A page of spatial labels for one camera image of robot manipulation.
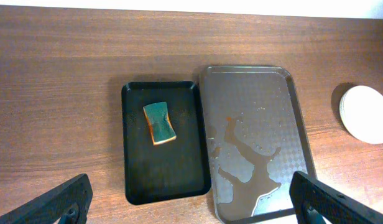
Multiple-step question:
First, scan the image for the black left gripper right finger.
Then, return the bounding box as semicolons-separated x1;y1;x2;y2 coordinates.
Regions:
289;171;383;224

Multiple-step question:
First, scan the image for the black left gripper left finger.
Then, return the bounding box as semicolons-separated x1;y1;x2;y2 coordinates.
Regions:
0;174;93;224

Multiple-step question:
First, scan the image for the white plate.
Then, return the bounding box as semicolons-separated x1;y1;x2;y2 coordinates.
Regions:
339;85;383;144

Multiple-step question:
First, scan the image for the green orange sponge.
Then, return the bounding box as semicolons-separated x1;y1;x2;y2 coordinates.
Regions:
143;101;177;146

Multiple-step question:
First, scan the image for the large brown tray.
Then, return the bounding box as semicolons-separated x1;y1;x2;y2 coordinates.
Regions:
199;65;316;223

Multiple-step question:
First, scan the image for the small black tray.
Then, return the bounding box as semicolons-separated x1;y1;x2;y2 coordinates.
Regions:
121;81;211;205

